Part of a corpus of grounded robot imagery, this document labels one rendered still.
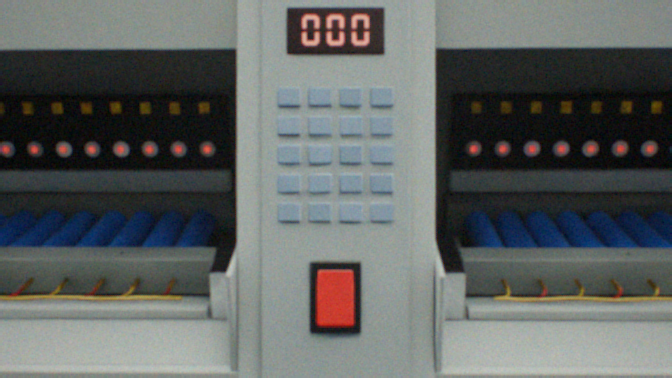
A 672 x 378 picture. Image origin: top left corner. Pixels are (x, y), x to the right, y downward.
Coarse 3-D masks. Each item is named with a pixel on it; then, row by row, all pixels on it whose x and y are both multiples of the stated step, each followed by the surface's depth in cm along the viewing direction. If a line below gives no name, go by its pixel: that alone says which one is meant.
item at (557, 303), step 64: (512, 128) 51; (576, 128) 50; (640, 128) 50; (512, 192) 51; (576, 192) 51; (640, 192) 51; (448, 256) 40; (512, 256) 41; (576, 256) 41; (640, 256) 41; (448, 320) 39; (512, 320) 39; (576, 320) 39; (640, 320) 39
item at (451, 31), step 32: (448, 0) 35; (480, 0) 35; (512, 0) 35; (544, 0) 35; (576, 0) 35; (608, 0) 35; (640, 0) 35; (448, 32) 36; (480, 32) 36; (512, 32) 35; (544, 32) 35; (576, 32) 35; (608, 32) 35; (640, 32) 35
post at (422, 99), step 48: (240, 0) 34; (432, 0) 34; (240, 48) 34; (432, 48) 34; (240, 96) 34; (432, 96) 34; (240, 144) 34; (432, 144) 34; (240, 192) 34; (432, 192) 34; (240, 240) 34; (432, 240) 34; (240, 288) 34; (432, 288) 34; (240, 336) 34; (432, 336) 34
